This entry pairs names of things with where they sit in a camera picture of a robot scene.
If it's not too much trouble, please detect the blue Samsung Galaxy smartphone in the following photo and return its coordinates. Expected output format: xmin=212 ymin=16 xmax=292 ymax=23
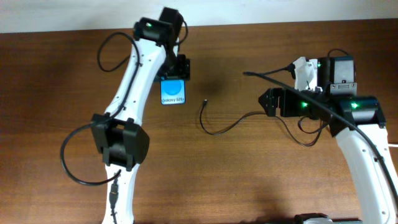
xmin=160 ymin=80 xmax=186 ymax=105

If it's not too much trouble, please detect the black USB charging cable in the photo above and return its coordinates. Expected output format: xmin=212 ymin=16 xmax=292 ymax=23
xmin=199 ymin=99 xmax=330 ymax=147

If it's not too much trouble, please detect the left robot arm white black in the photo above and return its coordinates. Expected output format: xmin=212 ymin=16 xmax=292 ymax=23
xmin=91 ymin=7 xmax=190 ymax=223

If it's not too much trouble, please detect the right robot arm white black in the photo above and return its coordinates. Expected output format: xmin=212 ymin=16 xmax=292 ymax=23
xmin=258 ymin=55 xmax=397 ymax=223

